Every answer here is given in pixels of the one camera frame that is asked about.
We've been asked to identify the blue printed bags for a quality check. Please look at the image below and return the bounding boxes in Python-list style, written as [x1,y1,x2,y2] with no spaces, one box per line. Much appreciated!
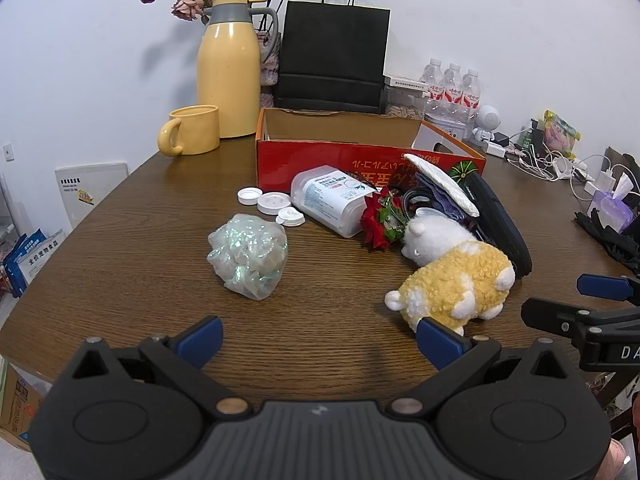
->
[2,229,66,298]

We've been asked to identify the clear seed jar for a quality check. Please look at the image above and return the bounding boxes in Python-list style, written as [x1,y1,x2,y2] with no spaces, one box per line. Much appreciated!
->
[384,87,428,121]

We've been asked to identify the printed tin box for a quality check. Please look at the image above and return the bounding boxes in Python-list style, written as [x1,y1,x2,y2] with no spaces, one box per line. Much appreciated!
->
[425,112,473,140]

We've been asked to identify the yellow green snack packet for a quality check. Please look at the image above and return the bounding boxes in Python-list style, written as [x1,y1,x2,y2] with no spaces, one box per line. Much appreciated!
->
[544,110,582,157]

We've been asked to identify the white padded insole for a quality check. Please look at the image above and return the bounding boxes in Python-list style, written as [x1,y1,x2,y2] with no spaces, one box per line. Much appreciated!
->
[404,153,481,218]

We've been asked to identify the yellow mug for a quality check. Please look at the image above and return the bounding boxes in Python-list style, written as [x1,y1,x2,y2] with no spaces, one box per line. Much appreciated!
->
[158,105,221,157]

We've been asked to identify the clear cotton swab box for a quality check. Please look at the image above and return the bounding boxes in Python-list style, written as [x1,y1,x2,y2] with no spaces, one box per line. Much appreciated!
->
[290,165,376,237]

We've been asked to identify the red artificial rose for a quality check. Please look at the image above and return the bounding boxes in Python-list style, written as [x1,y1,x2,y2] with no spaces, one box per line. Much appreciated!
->
[361,187,413,251]

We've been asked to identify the iridescent plastic bag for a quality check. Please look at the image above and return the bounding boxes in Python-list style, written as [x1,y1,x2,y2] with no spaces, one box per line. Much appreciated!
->
[207,213,289,301]

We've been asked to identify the purple tissue pack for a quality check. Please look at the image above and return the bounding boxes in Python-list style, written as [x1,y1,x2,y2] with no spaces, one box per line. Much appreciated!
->
[586,175,636,233]

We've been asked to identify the purple cloth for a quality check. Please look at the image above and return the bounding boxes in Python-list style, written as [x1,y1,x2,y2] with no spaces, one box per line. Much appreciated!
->
[415,172,473,223]

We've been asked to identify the yellow and white plush toy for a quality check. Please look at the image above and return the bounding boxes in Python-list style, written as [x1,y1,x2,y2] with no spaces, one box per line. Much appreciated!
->
[384,216,516,337]

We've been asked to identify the black toothed hairband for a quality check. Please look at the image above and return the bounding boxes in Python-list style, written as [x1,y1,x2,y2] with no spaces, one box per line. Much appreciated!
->
[400,187,441,216]

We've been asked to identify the black oval case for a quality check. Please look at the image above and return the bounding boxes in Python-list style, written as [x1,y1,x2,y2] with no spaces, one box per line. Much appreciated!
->
[462,172,533,279]

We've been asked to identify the red cardboard box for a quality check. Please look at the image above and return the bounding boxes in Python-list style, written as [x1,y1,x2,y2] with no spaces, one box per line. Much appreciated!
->
[255,107,487,196]

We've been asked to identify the cardboard box with print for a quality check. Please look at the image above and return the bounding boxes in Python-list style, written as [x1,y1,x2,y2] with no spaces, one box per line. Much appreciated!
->
[0,360,48,453]

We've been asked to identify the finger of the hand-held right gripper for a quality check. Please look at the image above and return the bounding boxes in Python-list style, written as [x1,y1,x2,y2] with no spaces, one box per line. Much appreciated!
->
[521,297,606,336]
[576,273,640,306]

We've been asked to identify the fuzzy pink vase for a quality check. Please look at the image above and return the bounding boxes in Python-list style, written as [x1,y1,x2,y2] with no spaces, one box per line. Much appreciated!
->
[255,29,282,88]

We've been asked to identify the white flat box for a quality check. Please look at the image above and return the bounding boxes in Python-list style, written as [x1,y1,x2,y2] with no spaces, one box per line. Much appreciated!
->
[384,74,430,93]

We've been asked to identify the black paper bag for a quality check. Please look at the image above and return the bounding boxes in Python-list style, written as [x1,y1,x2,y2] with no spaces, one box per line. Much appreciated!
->
[274,0,391,114]

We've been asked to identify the white robot toy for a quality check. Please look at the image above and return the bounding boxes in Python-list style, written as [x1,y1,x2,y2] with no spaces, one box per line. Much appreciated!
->
[471,105,502,142]

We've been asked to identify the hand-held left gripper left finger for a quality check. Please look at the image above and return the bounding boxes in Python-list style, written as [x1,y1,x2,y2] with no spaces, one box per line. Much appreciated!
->
[71,316,251,417]

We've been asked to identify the tangle of white cables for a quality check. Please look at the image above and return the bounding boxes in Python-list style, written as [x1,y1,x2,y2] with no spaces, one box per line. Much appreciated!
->
[505,142,611,196]

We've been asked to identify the yellow thermos jug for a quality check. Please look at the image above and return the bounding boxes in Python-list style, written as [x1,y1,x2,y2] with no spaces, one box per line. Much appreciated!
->
[196,0,279,139]

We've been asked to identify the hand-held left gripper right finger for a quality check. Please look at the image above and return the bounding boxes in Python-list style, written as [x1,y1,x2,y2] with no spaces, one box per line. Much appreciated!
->
[389,317,568,416]

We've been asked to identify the black gloves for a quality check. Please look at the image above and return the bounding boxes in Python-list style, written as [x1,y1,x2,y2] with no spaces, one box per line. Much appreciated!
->
[574,208,640,276]

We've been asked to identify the clear water bottle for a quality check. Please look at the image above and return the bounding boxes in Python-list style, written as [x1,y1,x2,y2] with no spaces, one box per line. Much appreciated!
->
[461,68,482,121]
[442,63,464,118]
[419,58,445,116]

